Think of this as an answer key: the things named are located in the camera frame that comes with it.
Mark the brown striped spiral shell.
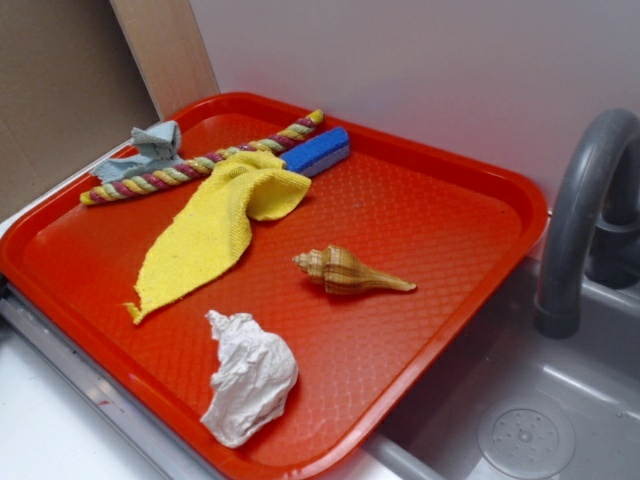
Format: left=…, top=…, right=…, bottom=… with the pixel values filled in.
left=293, top=245, right=417, bottom=295

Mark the red plastic tray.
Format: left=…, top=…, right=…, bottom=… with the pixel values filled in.
left=1, top=124, right=547, bottom=479

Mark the blue sponge block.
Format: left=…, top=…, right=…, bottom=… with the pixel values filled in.
left=280, top=127, right=351, bottom=177

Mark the yellow microfiber cloth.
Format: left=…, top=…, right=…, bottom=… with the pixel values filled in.
left=126, top=152, right=312, bottom=325

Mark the crumpled white paper tissue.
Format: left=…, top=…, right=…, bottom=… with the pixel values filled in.
left=201, top=310, right=298, bottom=449

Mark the light blue cloth scrap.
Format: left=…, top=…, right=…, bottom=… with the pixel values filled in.
left=91, top=121, right=183, bottom=183

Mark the grey plastic sink basin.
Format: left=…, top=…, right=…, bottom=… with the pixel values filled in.
left=363, top=255, right=640, bottom=480

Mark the wooden board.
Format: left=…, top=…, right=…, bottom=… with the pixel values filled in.
left=111, top=0, right=220, bottom=119

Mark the grey plastic faucet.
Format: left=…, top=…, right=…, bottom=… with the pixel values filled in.
left=535, top=109, right=639, bottom=338

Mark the brown cardboard panel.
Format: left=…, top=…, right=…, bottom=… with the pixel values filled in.
left=1, top=1, right=158, bottom=219

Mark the multicolour twisted rope toy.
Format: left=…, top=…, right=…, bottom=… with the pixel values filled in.
left=79, top=110, right=325, bottom=206

